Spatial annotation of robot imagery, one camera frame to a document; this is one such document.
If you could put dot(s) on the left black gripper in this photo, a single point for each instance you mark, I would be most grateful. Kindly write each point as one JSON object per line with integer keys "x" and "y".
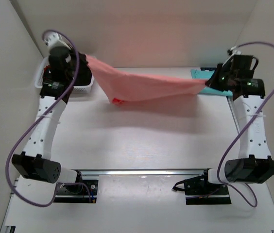
{"x": 81, "y": 67}

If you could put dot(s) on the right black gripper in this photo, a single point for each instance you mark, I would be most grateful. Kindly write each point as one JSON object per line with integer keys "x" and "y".
{"x": 217, "y": 79}

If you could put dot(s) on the pink t shirt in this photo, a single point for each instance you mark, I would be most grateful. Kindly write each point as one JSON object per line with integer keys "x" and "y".
{"x": 125, "y": 87}

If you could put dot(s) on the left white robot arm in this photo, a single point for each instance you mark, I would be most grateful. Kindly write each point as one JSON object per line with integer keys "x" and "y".
{"x": 35, "y": 162}

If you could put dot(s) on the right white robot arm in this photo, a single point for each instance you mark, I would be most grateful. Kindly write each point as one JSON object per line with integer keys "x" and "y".
{"x": 254, "y": 163}

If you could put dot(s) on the black and red t shirt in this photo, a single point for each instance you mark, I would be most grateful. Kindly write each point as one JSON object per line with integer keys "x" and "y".
{"x": 51, "y": 75}

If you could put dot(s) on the dark blue label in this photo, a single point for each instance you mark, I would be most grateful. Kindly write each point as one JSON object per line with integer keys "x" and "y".
{"x": 207, "y": 68}

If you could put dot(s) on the white plastic basket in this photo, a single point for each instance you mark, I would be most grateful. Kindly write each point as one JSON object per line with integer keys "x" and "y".
{"x": 78, "y": 89}

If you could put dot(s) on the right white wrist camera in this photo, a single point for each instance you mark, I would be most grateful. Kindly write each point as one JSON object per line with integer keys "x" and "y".
{"x": 232, "y": 52}

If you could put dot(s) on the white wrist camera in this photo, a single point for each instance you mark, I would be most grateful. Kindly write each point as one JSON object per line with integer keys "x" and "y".
{"x": 53, "y": 40}
{"x": 232, "y": 52}

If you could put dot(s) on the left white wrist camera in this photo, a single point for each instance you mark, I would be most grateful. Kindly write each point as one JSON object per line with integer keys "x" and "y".
{"x": 53, "y": 40}

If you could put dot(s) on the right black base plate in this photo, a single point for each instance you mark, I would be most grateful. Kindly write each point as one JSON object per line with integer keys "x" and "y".
{"x": 199, "y": 191}

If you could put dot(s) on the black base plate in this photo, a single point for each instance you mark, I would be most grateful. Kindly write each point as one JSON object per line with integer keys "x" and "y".
{"x": 79, "y": 193}
{"x": 199, "y": 191}

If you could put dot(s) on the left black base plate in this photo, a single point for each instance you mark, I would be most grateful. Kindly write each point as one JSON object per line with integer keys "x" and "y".
{"x": 79, "y": 193}

